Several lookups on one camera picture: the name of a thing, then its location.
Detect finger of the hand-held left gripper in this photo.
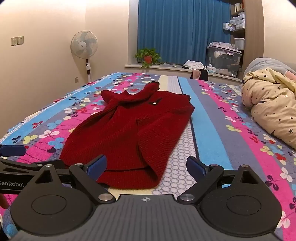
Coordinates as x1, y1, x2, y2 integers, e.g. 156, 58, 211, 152
0, 144, 26, 157
0, 158, 69, 175

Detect white storage box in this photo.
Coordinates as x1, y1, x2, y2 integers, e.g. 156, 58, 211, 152
233, 38, 245, 50

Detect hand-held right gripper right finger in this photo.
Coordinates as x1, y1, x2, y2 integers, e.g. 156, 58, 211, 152
178, 156, 263, 205

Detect stack of pale boxes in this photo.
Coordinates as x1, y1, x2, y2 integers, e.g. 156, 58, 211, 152
230, 11, 245, 29

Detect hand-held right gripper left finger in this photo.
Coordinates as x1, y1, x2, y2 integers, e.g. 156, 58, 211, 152
30, 155, 116, 205

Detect floral striped bed blanket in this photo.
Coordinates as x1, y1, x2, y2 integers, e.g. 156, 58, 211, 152
0, 72, 296, 239

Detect white window sill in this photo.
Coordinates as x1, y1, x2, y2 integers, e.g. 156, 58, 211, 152
124, 64, 243, 82

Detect star print cream duvet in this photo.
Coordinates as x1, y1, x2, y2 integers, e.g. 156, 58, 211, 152
241, 68, 296, 150

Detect red knitted sweater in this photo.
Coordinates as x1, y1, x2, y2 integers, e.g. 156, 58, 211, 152
60, 82, 195, 189

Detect white standing fan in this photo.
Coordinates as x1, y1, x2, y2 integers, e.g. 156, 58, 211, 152
70, 30, 98, 83

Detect potted green plant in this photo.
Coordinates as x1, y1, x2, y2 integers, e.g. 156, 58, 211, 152
134, 48, 162, 68

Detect grey folded cloth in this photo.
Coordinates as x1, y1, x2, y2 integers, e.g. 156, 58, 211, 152
209, 42, 233, 48

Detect black bag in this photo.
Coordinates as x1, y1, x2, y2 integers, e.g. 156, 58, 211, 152
190, 69, 208, 81

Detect blue curtain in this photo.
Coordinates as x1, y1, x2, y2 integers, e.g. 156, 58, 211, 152
138, 0, 232, 66

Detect grey pillow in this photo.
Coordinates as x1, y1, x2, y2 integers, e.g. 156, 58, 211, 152
244, 58, 293, 78

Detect clear plastic storage bin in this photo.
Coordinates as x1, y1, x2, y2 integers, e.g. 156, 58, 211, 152
206, 45, 242, 78

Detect white crumpled clothes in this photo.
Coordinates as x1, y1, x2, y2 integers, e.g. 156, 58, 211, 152
183, 60, 205, 70

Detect wooden shelf unit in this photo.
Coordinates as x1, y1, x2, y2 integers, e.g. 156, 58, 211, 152
230, 0, 246, 51

